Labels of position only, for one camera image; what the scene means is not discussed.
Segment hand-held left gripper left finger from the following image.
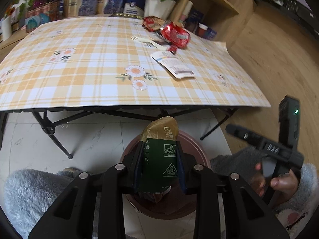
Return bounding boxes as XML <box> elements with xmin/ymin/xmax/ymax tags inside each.
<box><xmin>28</xmin><ymin>142</ymin><xmax>146</xmax><ymax>239</ymax></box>

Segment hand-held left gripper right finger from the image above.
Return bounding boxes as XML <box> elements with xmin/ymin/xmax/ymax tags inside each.
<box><xmin>176</xmin><ymin>141</ymin><xmax>291</xmax><ymax>239</ymax></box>

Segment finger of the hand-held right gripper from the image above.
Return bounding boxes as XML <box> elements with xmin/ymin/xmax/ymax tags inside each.
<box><xmin>225</xmin><ymin>123</ymin><xmax>265</xmax><ymax>150</ymax></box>

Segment green yellow packet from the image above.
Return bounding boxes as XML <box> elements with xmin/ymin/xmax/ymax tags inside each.
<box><xmin>138</xmin><ymin>116</ymin><xmax>178</xmax><ymax>195</ymax></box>

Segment maroon plastic bin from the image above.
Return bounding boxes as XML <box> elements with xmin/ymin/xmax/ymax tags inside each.
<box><xmin>120</xmin><ymin>132</ymin><xmax>212</xmax><ymax>221</ymax></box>

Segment white printed pouch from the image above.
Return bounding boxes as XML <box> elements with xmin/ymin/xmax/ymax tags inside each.
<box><xmin>150</xmin><ymin>50</ymin><xmax>196</xmax><ymax>79</ymax></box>

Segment red snack bag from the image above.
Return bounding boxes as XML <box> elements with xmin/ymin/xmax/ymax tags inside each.
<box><xmin>159</xmin><ymin>22</ymin><xmax>191</xmax><ymax>49</ymax></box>

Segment brown snack bag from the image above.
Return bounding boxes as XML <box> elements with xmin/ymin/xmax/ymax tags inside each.
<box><xmin>142</xmin><ymin>16</ymin><xmax>170</xmax><ymax>32</ymax></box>

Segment person's right forearm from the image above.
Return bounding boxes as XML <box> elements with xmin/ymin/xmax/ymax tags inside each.
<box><xmin>273</xmin><ymin>163</ymin><xmax>319</xmax><ymax>239</ymax></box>

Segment person's right hand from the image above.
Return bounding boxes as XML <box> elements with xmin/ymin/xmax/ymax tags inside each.
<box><xmin>250</xmin><ymin>162</ymin><xmax>301</xmax><ymax>207</ymax></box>

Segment person's right leg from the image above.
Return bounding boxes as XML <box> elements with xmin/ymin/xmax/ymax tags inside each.
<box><xmin>209</xmin><ymin>146</ymin><xmax>260</xmax><ymax>180</ymax></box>

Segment person's leg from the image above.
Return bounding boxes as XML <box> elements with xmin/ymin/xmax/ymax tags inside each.
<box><xmin>209</xmin><ymin>146</ymin><xmax>260</xmax><ymax>180</ymax></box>
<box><xmin>4</xmin><ymin>169</ymin><xmax>75</xmax><ymax>239</ymax></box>

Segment grey slipper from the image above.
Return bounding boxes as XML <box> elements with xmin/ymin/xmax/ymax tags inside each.
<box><xmin>58</xmin><ymin>167</ymin><xmax>84</xmax><ymax>180</ymax></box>

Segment black folding table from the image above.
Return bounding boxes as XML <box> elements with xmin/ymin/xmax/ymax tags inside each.
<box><xmin>0</xmin><ymin>106</ymin><xmax>238</xmax><ymax>160</ymax></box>

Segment small purple box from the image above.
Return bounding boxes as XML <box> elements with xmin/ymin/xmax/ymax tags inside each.
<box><xmin>206</xmin><ymin>27</ymin><xmax>218</xmax><ymax>40</ymax></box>

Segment yellow plaid floral tablecloth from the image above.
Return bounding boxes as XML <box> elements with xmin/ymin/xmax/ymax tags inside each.
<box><xmin>0</xmin><ymin>15</ymin><xmax>272</xmax><ymax>111</ymax></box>

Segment black stone counter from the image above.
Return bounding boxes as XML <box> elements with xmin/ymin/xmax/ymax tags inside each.
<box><xmin>252</xmin><ymin>0</ymin><xmax>319</xmax><ymax>39</ymax></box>

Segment person's left leg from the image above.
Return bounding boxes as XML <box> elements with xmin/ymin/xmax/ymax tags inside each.
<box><xmin>4</xmin><ymin>169</ymin><xmax>75</xmax><ymax>239</ymax></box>

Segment wooden shelf unit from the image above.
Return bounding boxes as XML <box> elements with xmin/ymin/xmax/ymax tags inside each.
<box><xmin>0</xmin><ymin>0</ymin><xmax>257</xmax><ymax>48</ymax></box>

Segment dark blue gift box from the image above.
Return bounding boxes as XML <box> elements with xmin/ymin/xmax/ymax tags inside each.
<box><xmin>188</xmin><ymin>9</ymin><xmax>205</xmax><ymax>26</ymax></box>

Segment cream plastic fork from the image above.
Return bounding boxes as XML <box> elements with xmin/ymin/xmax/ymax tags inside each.
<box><xmin>131</xmin><ymin>35</ymin><xmax>160</xmax><ymax>44</ymax></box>

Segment stack of pastel paper cups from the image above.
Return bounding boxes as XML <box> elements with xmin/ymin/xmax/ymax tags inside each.
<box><xmin>179</xmin><ymin>0</ymin><xmax>194</xmax><ymax>23</ymax></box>

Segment red rose plant white pot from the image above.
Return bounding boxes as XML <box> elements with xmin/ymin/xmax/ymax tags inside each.
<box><xmin>133</xmin><ymin>0</ymin><xmax>186</xmax><ymax>26</ymax></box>

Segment blue white shield box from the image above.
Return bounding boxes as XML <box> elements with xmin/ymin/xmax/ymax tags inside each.
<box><xmin>123</xmin><ymin>0</ymin><xmax>147</xmax><ymax>17</ymax></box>

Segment gold blue patterned box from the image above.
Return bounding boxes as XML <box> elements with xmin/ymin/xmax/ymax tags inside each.
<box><xmin>98</xmin><ymin>0</ymin><xmax>125</xmax><ymax>14</ymax></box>
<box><xmin>62</xmin><ymin>0</ymin><xmax>100</xmax><ymax>18</ymax></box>

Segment printed wavy planter box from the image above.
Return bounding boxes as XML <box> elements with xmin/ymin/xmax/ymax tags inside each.
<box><xmin>24</xmin><ymin>1</ymin><xmax>61</xmax><ymax>33</ymax></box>

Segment white vase orange flowers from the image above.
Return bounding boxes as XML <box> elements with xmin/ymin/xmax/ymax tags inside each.
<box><xmin>0</xmin><ymin>5</ymin><xmax>15</xmax><ymax>41</ymax></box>

